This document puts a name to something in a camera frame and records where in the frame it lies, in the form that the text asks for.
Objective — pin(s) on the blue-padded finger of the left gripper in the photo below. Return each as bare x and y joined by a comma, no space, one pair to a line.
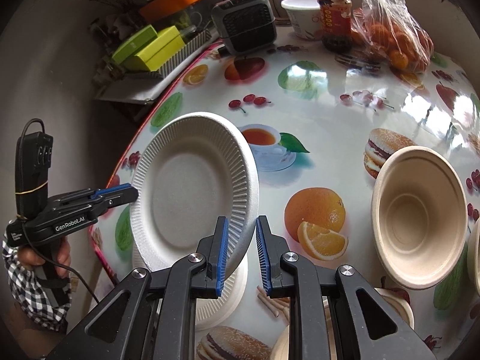
115,196

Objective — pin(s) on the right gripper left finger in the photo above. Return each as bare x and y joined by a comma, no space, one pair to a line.
151,314

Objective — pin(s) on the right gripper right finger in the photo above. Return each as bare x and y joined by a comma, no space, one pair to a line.
332,311

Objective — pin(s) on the white paper plate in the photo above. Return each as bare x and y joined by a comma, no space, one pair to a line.
197,168
212,312

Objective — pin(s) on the beige paper bowl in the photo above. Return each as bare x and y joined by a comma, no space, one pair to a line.
419,217
399,304
473,257

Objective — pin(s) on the checkered sleeve forearm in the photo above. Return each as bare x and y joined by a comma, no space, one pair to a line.
25,289

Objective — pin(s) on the black controller box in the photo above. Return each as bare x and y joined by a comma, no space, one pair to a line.
33,160

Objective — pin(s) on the grey side shelf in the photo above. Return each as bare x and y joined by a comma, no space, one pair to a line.
144,91

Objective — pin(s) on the yellow-green box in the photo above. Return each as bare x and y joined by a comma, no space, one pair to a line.
153,56

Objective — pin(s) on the bright green flat box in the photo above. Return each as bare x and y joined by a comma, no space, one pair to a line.
134,44

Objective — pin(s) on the striped tray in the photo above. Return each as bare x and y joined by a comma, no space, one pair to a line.
196,45

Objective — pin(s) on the glass jar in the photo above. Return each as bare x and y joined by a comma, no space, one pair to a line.
188,33

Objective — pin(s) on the grey portable heater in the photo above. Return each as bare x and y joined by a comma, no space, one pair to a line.
244,26

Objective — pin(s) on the white yogurt tub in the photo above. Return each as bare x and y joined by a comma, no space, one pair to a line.
304,16

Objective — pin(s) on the red-label sauce jar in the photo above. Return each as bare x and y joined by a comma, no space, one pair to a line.
335,19

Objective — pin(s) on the bag of oranges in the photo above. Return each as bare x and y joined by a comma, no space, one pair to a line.
387,30

